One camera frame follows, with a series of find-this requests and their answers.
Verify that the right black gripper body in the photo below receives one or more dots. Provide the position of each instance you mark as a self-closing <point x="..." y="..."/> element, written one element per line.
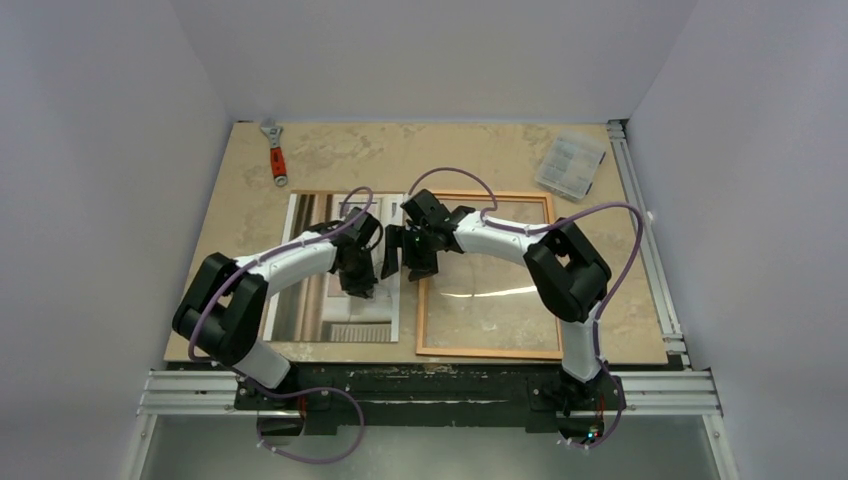
<point x="413" y="248"/>

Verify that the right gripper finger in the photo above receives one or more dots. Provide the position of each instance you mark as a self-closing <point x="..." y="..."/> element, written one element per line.
<point x="421" y="265"/>
<point x="393" y="239"/>

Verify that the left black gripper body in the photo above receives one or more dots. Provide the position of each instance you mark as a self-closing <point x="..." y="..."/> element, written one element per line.
<point x="360" y="277"/>

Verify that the plant photo print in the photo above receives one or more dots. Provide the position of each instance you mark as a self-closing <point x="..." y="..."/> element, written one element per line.
<point x="317" y="309"/>

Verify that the copper wooden picture frame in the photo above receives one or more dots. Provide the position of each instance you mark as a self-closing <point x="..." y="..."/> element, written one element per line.
<point x="490" y="351"/>

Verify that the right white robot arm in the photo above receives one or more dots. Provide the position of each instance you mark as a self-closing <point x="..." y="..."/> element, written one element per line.
<point x="570" y="276"/>

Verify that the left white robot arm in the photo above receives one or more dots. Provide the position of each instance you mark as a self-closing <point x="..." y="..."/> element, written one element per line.
<point x="221" y="311"/>

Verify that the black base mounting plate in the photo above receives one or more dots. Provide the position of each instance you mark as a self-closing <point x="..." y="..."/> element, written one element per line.
<point x="536" y="397"/>

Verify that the clear plastic screw box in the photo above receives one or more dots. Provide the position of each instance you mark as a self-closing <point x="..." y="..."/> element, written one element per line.
<point x="569" y="167"/>

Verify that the red handled adjustable wrench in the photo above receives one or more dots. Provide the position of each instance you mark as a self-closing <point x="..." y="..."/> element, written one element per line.
<point x="273" y="133"/>

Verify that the aluminium rail frame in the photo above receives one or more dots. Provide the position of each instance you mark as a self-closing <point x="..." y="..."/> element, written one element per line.
<point x="655" y="371"/>

